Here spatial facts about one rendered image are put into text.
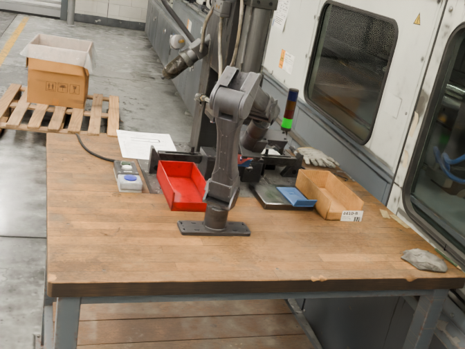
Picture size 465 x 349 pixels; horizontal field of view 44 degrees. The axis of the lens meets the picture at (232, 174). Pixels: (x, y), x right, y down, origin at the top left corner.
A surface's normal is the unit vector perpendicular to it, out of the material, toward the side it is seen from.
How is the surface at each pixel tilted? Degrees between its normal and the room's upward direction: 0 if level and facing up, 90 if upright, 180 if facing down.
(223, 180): 104
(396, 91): 90
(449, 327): 33
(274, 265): 0
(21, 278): 0
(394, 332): 90
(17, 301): 0
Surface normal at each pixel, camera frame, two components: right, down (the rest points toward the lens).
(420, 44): -0.96, -0.07
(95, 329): 0.17, -0.92
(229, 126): -0.41, 0.48
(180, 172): 0.29, 0.39
